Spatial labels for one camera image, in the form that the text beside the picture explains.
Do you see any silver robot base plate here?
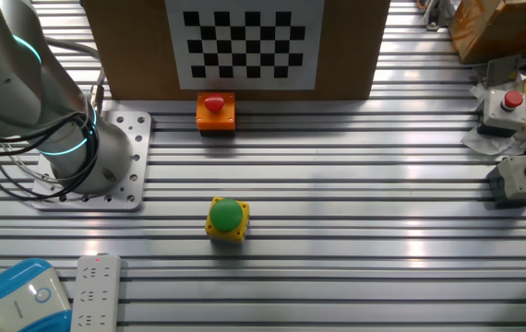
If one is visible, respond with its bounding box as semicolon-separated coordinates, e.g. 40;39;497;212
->
30;110;152;212

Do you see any grey box red button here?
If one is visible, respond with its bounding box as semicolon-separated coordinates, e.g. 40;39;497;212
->
486;153;526;208
482;87;526;133

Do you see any orange box red button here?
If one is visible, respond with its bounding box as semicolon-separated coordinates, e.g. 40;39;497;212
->
196;90;237;137

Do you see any yellow box green button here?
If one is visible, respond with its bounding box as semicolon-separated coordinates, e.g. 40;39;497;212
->
204;196;251;244

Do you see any blue white pendant device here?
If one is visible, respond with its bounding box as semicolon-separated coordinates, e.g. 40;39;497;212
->
0;257;73;332

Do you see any brown cardboard board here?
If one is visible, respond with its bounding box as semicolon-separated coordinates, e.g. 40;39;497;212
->
80;0;392;101

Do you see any grey metal plate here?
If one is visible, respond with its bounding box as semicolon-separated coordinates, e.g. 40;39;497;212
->
484;53;522;89

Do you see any grey metal bracket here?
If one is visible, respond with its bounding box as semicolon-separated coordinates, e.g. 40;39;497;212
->
422;0;459;32

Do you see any black base cable bundle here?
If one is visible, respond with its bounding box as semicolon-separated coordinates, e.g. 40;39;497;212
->
0;113;102;203

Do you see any checkerboard paper sheet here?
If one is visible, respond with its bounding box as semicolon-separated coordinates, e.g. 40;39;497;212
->
164;0;327;91

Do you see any white power strip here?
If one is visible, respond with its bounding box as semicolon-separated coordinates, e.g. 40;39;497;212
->
69;253;123;332

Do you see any grey base power cable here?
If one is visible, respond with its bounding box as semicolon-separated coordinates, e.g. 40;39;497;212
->
45;37;107;116

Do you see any brown cardboard box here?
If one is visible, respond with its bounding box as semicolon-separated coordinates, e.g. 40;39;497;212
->
447;0;526;65

